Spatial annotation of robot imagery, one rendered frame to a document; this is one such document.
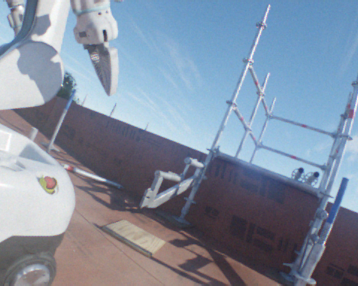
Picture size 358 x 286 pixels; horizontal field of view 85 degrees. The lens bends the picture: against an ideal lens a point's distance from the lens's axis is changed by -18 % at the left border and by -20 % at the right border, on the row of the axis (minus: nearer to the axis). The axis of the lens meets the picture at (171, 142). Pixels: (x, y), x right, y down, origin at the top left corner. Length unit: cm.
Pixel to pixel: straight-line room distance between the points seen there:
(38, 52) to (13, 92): 11
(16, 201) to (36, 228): 9
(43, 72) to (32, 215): 32
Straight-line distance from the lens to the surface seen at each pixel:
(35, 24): 64
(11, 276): 63
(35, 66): 58
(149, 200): 165
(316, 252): 126
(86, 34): 49
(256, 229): 214
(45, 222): 53
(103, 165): 313
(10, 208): 48
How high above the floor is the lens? 51
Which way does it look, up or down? 4 degrees up
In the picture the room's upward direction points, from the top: 24 degrees clockwise
